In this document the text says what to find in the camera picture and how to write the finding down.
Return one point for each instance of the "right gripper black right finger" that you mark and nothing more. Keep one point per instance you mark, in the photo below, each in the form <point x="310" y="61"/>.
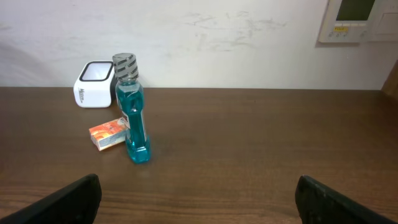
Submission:
<point x="318" y="203"/>

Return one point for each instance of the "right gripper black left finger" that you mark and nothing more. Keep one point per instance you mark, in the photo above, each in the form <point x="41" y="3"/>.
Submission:
<point x="78" y="202"/>

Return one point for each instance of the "orange tissue pack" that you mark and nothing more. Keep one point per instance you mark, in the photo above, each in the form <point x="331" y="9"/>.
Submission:
<point x="108" y="134"/>

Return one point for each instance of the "blue mouthwash bottle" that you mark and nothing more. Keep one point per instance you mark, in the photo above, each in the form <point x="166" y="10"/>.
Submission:
<point x="130" y="98"/>

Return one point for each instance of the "white barcode scanner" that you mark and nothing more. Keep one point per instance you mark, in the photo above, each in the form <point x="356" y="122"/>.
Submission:
<point x="95" y="86"/>

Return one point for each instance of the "brown wooden furniture edge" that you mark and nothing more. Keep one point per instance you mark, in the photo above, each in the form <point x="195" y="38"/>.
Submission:
<point x="390" y="86"/>

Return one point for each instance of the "wall control panel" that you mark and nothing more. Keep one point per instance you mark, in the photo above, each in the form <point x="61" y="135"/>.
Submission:
<point x="348" y="21"/>

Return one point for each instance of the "white wall switch plate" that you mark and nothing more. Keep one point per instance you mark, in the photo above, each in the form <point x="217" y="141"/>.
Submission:
<point x="383" y="21"/>

